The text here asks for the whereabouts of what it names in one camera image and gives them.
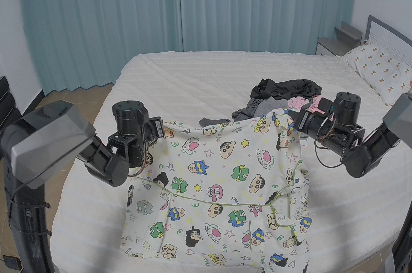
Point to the black chest of drawers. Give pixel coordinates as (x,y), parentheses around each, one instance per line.
(6,104)

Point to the black garment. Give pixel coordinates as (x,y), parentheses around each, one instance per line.
(289,88)

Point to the dark grey garment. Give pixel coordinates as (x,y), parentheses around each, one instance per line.
(247,110)

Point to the grey bedside table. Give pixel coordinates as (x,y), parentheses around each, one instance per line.
(331,46)

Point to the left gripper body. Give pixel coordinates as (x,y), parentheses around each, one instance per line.
(153,133)

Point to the grey knit garment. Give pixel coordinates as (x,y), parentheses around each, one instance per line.
(272,105)

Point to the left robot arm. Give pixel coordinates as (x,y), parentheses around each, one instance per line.
(51,142)

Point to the pink garment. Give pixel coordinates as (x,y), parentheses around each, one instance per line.
(302,102)

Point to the white printed pillow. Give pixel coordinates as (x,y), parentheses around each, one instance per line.
(376,68)

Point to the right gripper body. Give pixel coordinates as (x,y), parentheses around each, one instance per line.
(310,125)

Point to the bed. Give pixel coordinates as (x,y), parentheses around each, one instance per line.
(193,81)

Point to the white printed pyjama top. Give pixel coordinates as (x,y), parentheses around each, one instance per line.
(219,184)

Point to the small black box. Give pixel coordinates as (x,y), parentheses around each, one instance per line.
(11,262)

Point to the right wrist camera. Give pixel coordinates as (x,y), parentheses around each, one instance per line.
(325,105)

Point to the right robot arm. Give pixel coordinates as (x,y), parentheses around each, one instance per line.
(360,155)

